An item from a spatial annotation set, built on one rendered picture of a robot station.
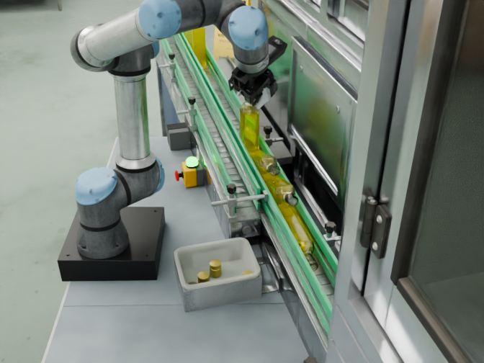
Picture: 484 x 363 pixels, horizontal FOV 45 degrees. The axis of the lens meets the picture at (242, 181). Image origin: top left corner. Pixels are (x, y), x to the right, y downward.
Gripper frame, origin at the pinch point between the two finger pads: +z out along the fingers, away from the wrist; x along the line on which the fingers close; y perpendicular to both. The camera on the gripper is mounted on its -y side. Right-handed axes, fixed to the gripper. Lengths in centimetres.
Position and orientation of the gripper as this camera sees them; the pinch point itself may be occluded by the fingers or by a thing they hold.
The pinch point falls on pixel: (261, 91)
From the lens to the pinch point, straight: 147.3
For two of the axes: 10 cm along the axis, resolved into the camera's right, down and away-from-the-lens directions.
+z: 0.7, 2.9, 9.6
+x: 7.9, 5.7, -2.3
